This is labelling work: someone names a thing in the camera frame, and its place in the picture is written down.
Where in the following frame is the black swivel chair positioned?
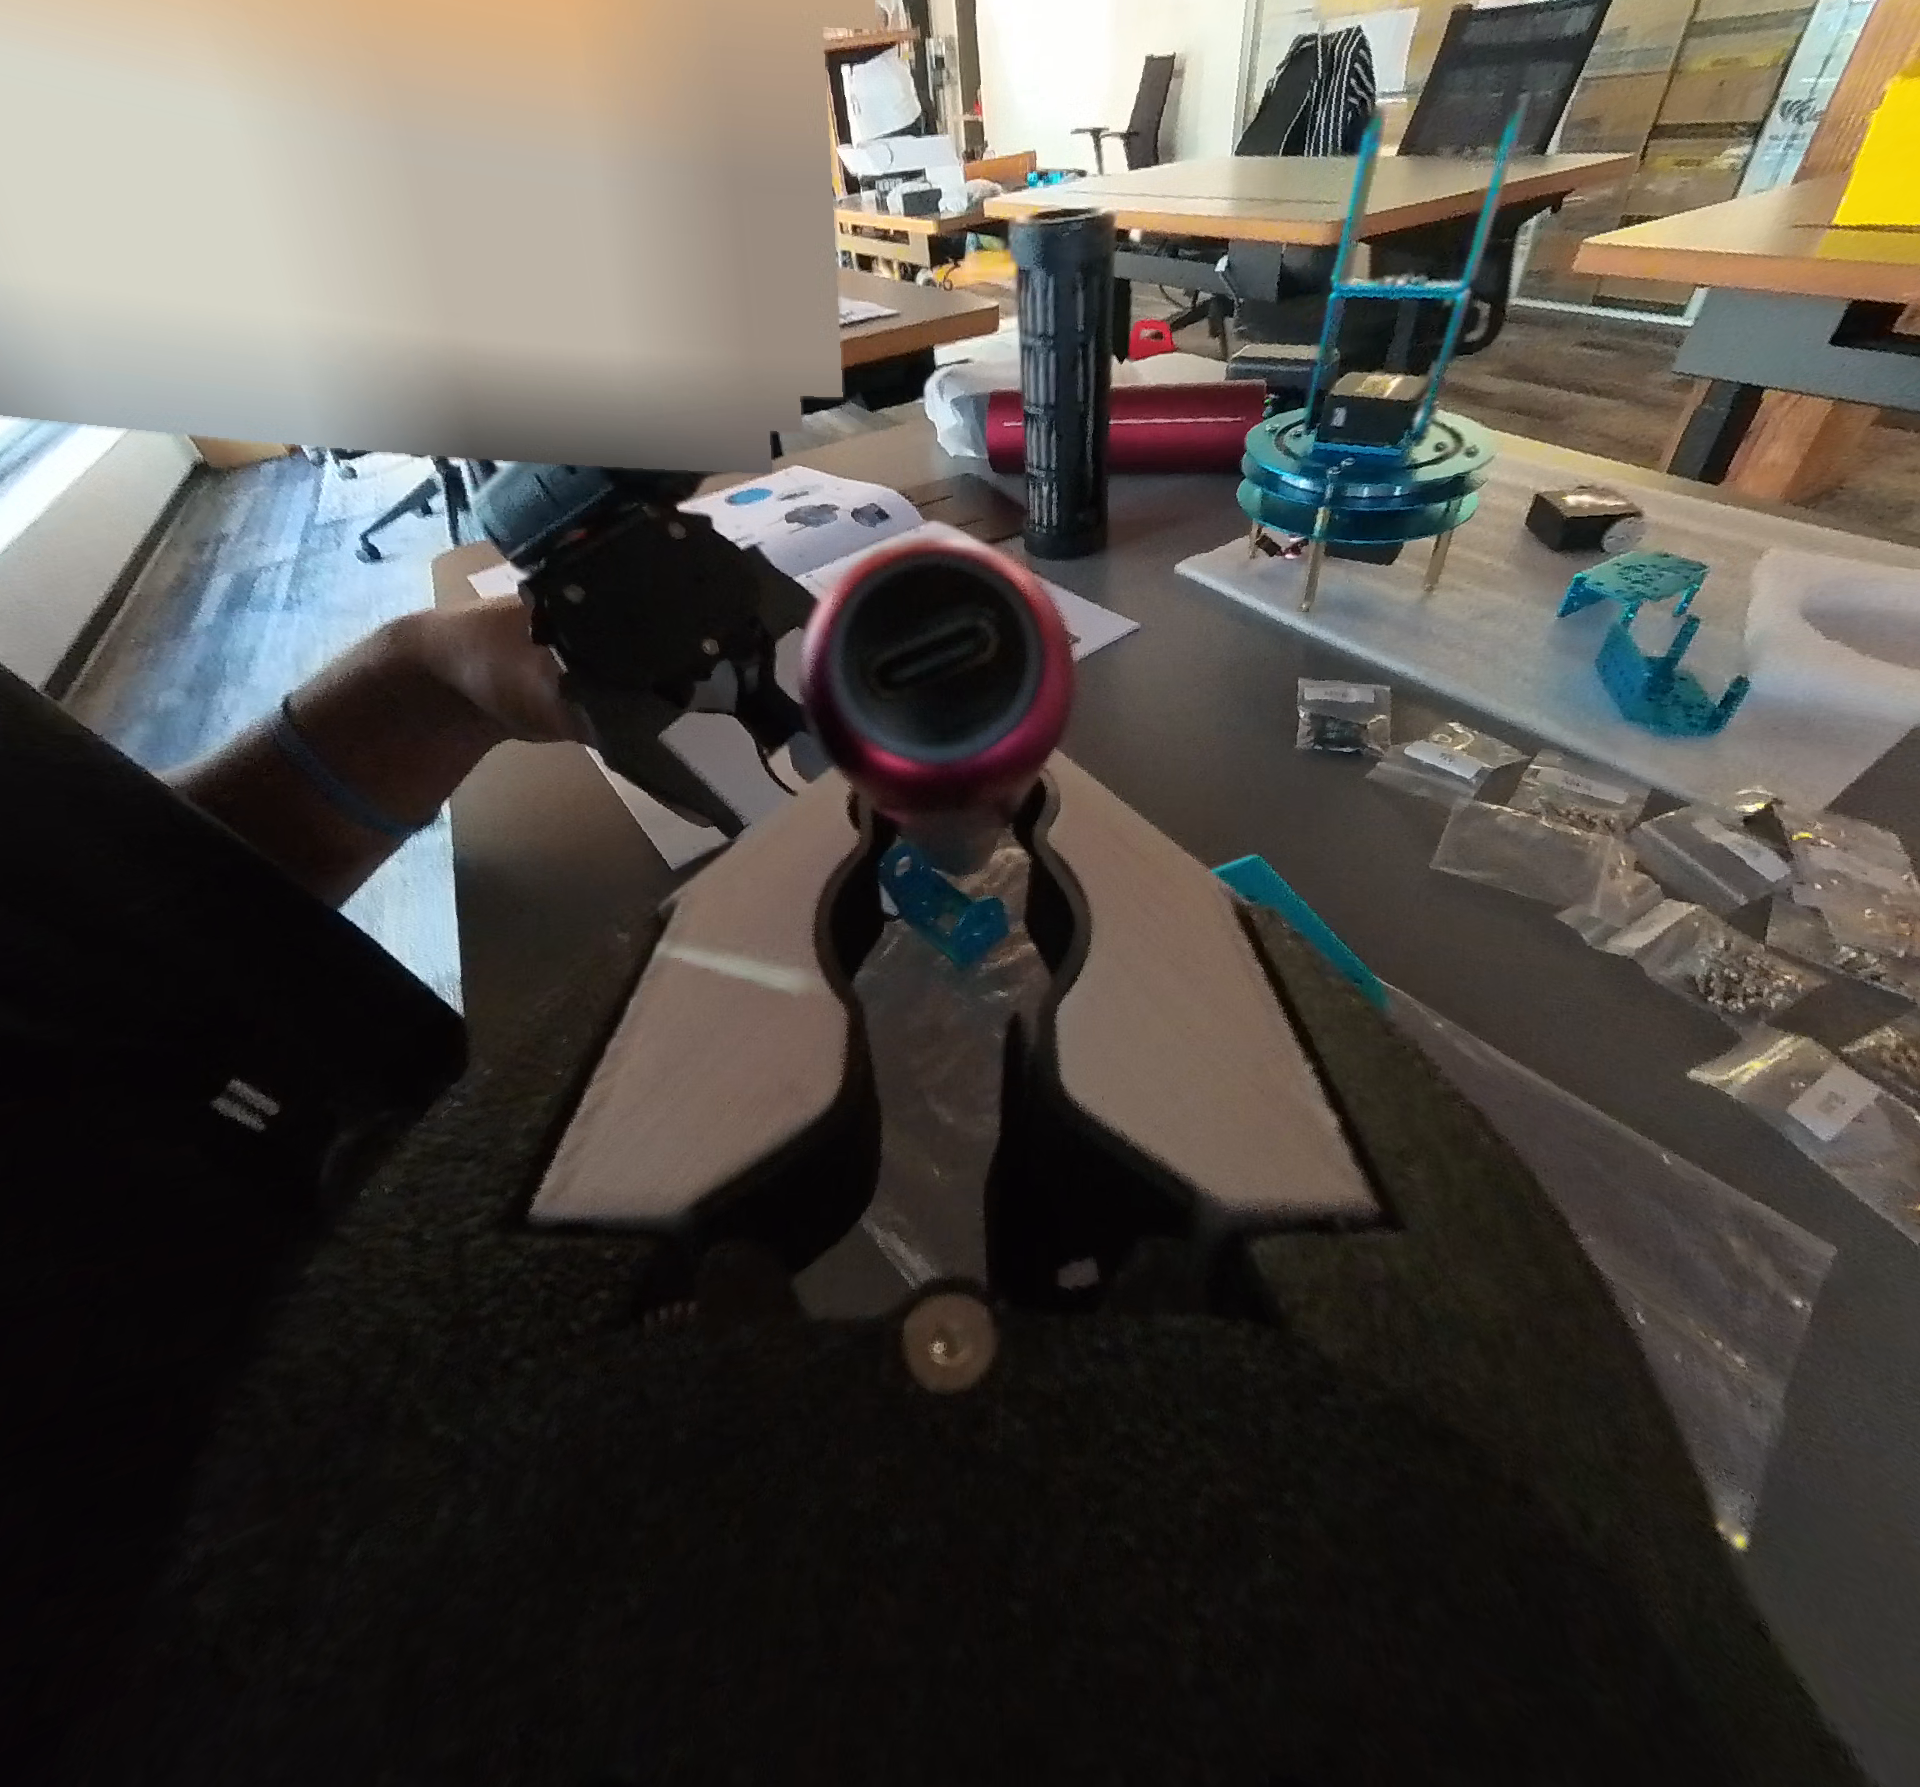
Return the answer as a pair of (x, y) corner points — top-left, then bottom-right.
(355, 452), (497, 562)

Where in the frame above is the small black office chair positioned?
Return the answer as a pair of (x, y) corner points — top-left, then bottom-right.
(1073, 54), (1181, 174)

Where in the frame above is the blue perforated bracket assembly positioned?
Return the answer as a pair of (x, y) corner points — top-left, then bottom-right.
(1558, 550), (1753, 780)

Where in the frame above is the black ribbed cylinder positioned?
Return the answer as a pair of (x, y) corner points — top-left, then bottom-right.
(1009, 209), (1116, 562)

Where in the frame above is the pile of small screw bags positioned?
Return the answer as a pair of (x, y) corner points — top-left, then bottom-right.
(1292, 677), (1920, 1190)

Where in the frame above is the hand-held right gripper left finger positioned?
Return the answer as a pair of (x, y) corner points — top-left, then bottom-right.
(529, 778), (887, 1321)

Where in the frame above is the white crumpled plastic bag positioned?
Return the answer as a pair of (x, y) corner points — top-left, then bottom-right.
(922, 362), (1038, 464)

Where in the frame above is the red metal tube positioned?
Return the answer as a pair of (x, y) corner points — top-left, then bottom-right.
(981, 381), (1272, 475)

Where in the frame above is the wooden table with grey frame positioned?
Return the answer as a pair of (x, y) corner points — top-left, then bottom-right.
(1574, 174), (1920, 506)

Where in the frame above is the dark grey desk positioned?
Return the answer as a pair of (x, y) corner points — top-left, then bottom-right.
(433, 413), (1920, 1565)

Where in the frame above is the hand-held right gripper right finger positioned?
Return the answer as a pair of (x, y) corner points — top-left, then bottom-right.
(981, 763), (1384, 1323)

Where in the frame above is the wooden shelf with boxes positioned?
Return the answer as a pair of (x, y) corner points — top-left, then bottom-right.
(821, 24), (960, 219)

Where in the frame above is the clear plastic bag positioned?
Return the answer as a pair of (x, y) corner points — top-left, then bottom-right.
(854, 902), (1839, 1542)

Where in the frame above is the yellow box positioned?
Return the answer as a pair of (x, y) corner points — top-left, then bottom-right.
(1834, 75), (1920, 229)

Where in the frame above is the red electric screwdriver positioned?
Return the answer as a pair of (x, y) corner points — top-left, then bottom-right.
(799, 537), (1079, 889)

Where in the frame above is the blue wristband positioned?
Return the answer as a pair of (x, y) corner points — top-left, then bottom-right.
(277, 695), (444, 836)

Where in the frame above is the large blue U bracket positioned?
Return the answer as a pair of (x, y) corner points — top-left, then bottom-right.
(1213, 853), (1388, 1008)

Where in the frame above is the long wooden table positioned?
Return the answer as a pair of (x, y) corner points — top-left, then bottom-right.
(981, 151), (1635, 304)

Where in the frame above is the person's black clothing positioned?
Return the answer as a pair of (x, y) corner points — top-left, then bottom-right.
(0, 662), (469, 1519)

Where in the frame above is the black mesh office chair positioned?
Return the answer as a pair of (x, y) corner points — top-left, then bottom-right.
(1395, 0), (1619, 160)

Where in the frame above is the person's left hand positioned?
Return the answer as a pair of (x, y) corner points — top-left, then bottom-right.
(394, 601), (603, 744)

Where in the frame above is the striped jacket on chair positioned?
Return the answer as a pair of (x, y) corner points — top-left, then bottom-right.
(1236, 28), (1377, 160)

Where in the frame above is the white foam board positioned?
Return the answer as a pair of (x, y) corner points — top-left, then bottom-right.
(1173, 444), (1920, 804)

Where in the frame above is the black servo motor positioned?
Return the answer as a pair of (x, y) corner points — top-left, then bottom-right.
(1525, 486), (1646, 559)

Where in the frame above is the dark neighbouring desk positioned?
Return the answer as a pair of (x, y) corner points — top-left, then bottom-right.
(838, 270), (1005, 409)

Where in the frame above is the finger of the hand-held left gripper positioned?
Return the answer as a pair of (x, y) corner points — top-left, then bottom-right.
(592, 700), (747, 839)
(732, 684), (824, 784)

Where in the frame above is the person's left forearm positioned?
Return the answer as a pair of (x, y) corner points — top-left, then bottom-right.
(163, 646), (452, 908)

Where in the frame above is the white foam packing piece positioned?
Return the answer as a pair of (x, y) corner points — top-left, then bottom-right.
(1747, 545), (1920, 726)

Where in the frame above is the small blue metal bracket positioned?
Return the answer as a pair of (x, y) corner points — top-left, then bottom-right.
(876, 841), (1010, 973)

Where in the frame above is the white instruction manual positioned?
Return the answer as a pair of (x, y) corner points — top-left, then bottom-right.
(467, 463), (1143, 870)

